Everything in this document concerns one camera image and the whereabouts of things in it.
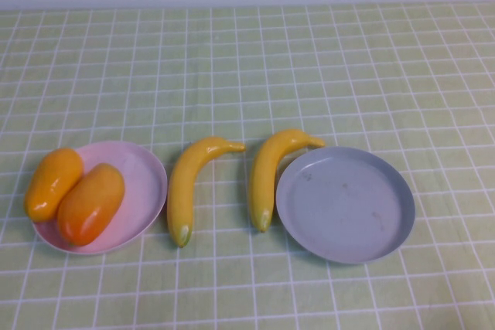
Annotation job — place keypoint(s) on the yellow plastic banana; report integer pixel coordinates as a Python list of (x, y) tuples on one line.
[(259, 183), (179, 198)]

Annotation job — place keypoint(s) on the orange-red plastic mango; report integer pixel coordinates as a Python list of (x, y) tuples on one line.
[(91, 206)]

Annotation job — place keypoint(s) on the yellow plastic mango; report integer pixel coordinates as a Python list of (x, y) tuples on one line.
[(52, 185)]

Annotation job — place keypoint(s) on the pink round plate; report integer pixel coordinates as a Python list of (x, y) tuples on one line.
[(143, 191)]

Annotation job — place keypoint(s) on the grey-blue round plate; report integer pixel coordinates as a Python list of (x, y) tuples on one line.
[(344, 206)]

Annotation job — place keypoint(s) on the green checkered tablecloth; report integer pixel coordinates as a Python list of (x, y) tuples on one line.
[(309, 75)]

